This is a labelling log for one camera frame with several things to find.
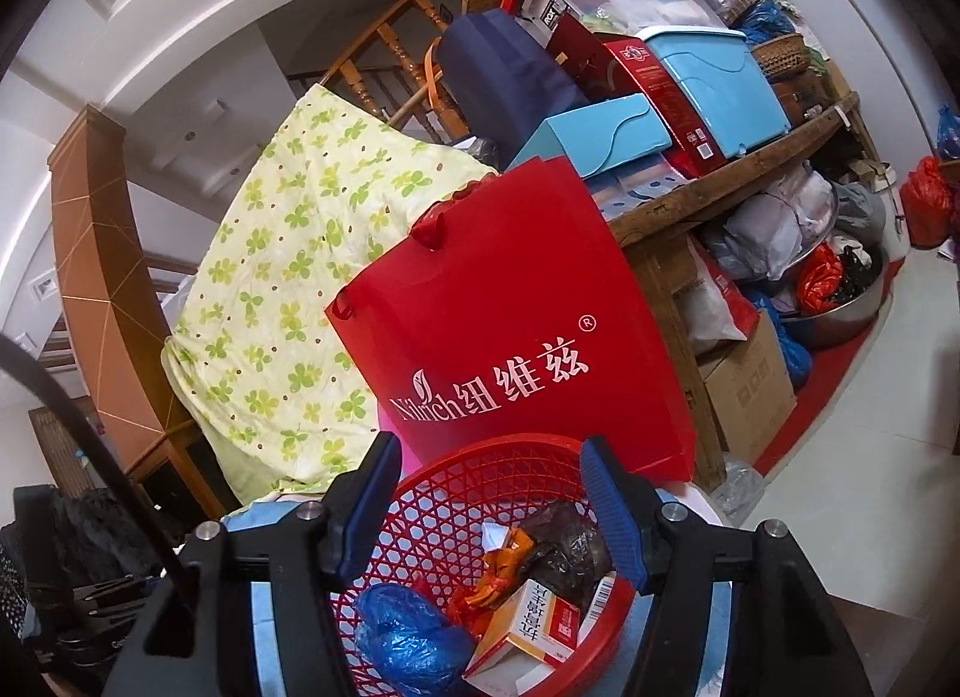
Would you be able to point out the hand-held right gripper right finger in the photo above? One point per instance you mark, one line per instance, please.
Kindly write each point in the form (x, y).
(616, 517)

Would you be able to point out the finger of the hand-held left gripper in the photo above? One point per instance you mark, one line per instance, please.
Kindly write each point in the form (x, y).
(124, 587)
(116, 605)

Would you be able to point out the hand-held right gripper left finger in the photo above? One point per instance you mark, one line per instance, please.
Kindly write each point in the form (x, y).
(367, 509)

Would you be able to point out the red plastic mesh basket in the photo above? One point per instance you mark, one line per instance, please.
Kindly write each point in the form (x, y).
(450, 487)

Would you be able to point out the blue plastic bag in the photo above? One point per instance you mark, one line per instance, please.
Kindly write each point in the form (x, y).
(791, 352)
(405, 637)
(769, 18)
(949, 134)

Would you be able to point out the orange and white carton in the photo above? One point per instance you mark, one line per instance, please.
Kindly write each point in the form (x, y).
(525, 637)

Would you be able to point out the dark crumpled plastic bag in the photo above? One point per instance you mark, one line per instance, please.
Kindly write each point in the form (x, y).
(570, 547)

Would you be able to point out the black fluffy cloth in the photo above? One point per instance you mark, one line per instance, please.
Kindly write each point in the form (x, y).
(90, 532)

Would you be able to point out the pink pillow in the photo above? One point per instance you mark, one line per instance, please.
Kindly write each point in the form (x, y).
(386, 419)

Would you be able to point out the white paper scrap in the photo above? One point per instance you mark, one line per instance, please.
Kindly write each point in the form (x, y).
(495, 538)

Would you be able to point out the clear plastic bag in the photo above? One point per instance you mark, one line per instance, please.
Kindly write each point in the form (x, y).
(739, 491)

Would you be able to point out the orange crumpled wrapper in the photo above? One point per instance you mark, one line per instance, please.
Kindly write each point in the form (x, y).
(499, 569)

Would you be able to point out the wooden lattice door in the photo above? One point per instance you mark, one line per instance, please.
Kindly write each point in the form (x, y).
(64, 449)

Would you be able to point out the large cardboard box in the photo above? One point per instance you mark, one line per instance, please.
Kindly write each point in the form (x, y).
(750, 382)

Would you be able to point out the red floor mat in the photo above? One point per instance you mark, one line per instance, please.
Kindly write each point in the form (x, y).
(817, 404)

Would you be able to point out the red paper gift bag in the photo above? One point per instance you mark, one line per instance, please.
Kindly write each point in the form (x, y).
(487, 307)

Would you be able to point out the white and red sack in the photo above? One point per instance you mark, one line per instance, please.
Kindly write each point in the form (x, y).
(716, 299)

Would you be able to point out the green clover print blanket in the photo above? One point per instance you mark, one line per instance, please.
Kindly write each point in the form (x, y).
(285, 277)

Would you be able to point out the metal basin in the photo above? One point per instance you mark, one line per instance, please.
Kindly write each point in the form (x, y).
(847, 322)

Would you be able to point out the small red plastic bag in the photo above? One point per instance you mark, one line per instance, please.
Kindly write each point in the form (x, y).
(817, 277)

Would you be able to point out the white box blue dots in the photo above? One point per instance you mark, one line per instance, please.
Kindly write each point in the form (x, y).
(637, 190)

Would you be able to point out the brown wooden column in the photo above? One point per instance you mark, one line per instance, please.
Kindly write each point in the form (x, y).
(97, 254)

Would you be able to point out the shiny red foil wrap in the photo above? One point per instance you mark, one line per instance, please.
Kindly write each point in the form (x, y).
(469, 190)

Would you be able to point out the wooden table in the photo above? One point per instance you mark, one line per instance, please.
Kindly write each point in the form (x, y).
(712, 194)

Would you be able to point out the grey white cloth bundle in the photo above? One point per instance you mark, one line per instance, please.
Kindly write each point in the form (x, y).
(772, 217)

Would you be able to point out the black plastic bag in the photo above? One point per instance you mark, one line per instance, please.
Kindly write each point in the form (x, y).
(855, 265)

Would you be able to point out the flat light blue box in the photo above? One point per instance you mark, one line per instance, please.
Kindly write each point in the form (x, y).
(592, 134)

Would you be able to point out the grey bag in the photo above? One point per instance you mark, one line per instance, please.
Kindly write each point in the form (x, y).
(859, 209)

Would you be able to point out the red patterned box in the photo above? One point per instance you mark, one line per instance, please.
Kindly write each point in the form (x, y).
(675, 119)

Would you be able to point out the large red plastic bag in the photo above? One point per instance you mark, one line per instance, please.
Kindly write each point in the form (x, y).
(926, 205)

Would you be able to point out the light blue plastic bin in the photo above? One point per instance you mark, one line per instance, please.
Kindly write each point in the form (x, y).
(720, 82)

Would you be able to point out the navy blue cushion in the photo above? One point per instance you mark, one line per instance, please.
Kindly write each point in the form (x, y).
(510, 82)

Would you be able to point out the dark red box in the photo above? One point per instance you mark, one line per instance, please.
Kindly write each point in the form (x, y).
(592, 59)

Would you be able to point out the wooden stair railing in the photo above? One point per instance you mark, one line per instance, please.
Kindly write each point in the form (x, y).
(390, 44)

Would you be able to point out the wicker basket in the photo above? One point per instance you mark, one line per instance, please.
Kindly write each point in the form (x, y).
(780, 55)

